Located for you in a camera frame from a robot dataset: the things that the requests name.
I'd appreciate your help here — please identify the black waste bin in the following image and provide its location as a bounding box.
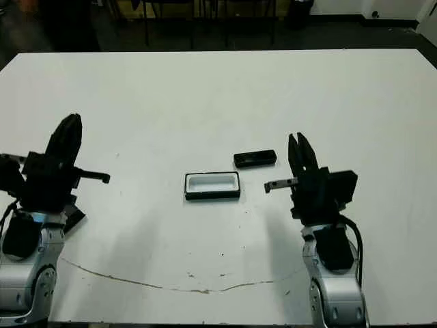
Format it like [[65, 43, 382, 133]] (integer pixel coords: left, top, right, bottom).
[[288, 0, 313, 20]]

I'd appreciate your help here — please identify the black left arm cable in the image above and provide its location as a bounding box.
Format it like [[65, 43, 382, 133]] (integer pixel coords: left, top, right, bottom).
[[0, 200, 20, 240]]

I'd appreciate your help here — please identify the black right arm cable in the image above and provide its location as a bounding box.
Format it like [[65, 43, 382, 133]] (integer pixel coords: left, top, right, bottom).
[[336, 215, 365, 284]]

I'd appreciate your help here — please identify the black left wrist camera block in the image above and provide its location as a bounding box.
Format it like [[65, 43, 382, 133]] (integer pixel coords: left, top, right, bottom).
[[0, 154, 25, 197]]

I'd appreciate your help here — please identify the black box base white insert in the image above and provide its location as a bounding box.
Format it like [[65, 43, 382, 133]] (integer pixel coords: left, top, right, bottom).
[[184, 171, 242, 202]]

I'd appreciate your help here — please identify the black phone-like camera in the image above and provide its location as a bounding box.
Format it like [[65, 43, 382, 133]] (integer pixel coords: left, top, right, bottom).
[[234, 149, 277, 169]]

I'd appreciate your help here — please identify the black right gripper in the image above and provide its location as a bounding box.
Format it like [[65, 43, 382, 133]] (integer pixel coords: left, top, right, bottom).
[[264, 131, 342, 226]]

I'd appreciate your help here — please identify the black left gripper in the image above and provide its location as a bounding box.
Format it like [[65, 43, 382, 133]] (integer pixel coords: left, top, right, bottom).
[[18, 113, 111, 215]]

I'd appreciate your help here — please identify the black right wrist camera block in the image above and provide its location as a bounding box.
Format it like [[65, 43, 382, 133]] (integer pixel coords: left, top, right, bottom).
[[329, 169, 358, 208]]

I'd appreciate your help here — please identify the black wrist camera block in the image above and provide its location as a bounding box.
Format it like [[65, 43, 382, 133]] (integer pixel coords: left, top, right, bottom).
[[0, 154, 25, 197], [329, 169, 358, 208]]

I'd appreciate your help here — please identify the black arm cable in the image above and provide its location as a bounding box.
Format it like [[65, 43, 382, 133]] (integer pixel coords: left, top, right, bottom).
[[0, 200, 20, 240], [336, 215, 365, 284]]

